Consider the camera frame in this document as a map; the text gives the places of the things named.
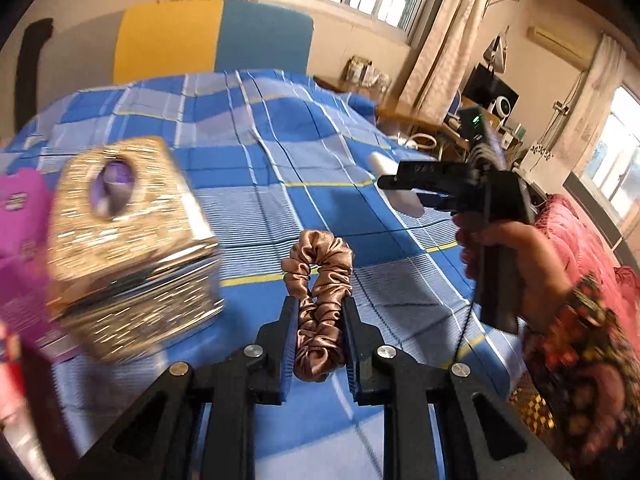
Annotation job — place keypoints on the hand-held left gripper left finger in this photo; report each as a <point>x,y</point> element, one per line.
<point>287,350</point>

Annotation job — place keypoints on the wooden desk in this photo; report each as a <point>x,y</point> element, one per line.
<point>400,110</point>

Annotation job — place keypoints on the black rolled mat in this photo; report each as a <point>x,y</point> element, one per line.
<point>30,70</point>

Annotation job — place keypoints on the person's right forearm patterned sleeve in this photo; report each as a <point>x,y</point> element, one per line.
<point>590,360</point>

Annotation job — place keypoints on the floral white curtain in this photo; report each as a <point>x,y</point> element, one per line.
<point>600,90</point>

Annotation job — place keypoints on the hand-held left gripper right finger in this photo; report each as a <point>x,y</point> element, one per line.
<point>350,350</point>

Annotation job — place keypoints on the white tube bottle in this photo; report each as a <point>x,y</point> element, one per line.
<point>385,162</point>

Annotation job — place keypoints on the plain beige curtain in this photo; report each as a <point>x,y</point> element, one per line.
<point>450,45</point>

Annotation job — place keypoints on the side window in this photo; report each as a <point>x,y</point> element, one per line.
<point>620,150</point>

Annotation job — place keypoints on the brown satin scrunchie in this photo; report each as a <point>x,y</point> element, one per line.
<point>325,270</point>

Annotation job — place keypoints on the silver embossed tissue box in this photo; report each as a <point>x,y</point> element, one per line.
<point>135,240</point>

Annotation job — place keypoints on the grey yellow blue headboard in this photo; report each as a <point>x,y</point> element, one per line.
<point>170,40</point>

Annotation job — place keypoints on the white round device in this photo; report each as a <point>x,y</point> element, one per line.
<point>501,107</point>

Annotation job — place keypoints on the person's right hand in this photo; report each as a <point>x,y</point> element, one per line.
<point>535,260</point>

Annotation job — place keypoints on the small printed packet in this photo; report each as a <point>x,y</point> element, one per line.
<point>357,70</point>
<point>371,77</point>
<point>382,81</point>

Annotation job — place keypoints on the blue plaid blanket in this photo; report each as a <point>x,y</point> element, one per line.
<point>300,160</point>

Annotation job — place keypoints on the dark flat panel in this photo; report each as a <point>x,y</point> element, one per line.
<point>595,210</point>

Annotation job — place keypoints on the purple carton with ribbon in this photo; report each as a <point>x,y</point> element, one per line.
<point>20,240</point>

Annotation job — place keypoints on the beige air conditioner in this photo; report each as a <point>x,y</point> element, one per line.
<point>560,45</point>

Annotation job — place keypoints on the pink quilted blanket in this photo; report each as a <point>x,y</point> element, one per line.
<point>575,230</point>

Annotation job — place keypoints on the grey clothes iron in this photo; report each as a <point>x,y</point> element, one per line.
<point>496,50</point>

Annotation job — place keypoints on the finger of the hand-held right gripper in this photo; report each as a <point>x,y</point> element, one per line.
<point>440,201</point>
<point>425,175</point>

